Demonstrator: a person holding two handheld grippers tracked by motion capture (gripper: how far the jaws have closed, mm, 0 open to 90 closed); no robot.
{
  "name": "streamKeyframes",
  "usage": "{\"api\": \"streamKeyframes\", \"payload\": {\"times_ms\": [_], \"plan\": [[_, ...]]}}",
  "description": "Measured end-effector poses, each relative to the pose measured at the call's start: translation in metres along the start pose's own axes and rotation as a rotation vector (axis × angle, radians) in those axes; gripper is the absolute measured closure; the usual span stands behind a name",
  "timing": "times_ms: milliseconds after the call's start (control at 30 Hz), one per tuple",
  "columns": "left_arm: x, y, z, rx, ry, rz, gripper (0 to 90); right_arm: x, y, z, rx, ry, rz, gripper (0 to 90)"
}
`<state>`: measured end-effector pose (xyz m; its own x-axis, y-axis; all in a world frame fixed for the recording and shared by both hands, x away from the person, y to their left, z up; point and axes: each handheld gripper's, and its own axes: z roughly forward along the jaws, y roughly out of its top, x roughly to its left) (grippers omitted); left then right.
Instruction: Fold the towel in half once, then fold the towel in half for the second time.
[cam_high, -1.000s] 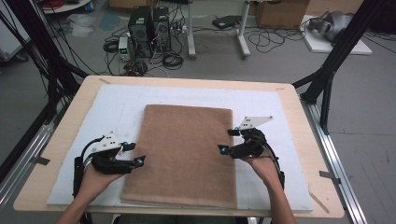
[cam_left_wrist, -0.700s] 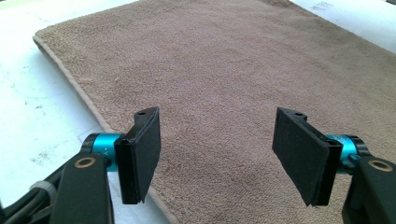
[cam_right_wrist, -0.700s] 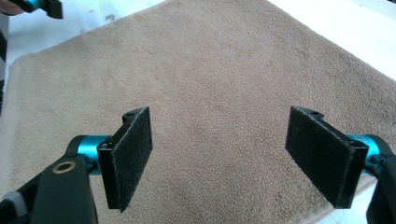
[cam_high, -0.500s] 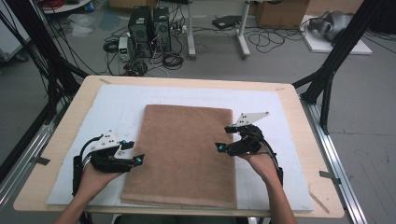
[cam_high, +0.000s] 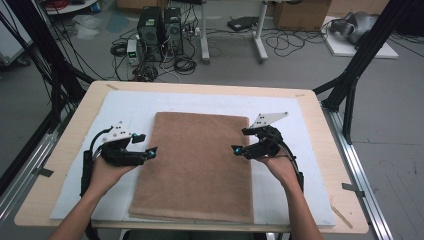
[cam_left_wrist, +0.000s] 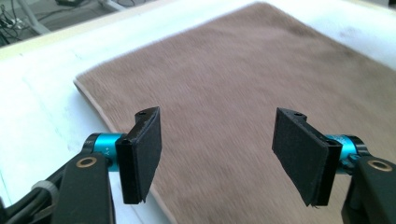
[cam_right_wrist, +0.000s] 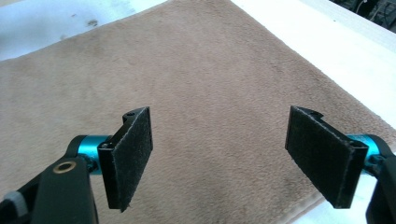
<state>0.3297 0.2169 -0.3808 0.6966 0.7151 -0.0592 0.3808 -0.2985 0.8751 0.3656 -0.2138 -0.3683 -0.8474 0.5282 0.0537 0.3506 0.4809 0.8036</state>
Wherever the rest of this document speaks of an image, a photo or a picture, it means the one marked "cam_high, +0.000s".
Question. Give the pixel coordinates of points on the flat black device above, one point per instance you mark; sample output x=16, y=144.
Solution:
x=241, y=23

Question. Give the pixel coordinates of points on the small grey power supply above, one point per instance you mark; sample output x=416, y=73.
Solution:
x=133, y=51

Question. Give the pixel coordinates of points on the aluminium rail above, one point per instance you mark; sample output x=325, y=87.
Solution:
x=30, y=166
x=356, y=166

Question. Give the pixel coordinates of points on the tan towel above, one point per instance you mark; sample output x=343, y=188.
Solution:
x=196, y=166

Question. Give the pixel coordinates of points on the black table clamp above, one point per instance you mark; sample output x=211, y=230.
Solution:
x=352, y=189
x=43, y=172

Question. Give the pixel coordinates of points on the white foam board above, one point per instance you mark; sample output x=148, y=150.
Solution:
x=206, y=103

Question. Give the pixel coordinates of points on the white floor board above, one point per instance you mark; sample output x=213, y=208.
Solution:
x=340, y=46

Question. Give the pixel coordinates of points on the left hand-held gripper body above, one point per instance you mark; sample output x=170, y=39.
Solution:
x=120, y=156

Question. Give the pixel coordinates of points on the thin wooden stick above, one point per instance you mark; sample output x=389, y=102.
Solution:
x=341, y=216

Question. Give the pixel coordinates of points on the black metal frame post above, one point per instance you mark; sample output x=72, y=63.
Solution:
x=366, y=50
x=43, y=50

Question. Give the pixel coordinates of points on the person's left hand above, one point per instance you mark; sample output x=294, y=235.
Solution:
x=103, y=176

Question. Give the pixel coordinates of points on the white table stand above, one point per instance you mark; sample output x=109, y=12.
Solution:
x=204, y=33

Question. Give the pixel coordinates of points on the person's right hand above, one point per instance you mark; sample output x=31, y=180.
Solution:
x=283, y=170

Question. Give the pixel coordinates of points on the grey helmet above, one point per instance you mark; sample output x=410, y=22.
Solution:
x=360, y=23

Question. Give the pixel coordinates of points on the round white table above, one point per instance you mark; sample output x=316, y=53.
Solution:
x=70, y=7

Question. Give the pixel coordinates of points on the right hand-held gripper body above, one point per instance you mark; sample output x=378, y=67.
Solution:
x=266, y=143

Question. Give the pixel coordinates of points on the wooden table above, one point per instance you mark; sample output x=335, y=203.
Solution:
x=66, y=133

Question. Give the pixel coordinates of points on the cardboard box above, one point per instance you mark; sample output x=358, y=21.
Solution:
x=300, y=15

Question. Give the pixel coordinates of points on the clear plastic bag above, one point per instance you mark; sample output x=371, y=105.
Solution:
x=86, y=26

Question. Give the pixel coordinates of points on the black computer tower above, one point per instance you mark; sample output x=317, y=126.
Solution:
x=173, y=30
x=150, y=30

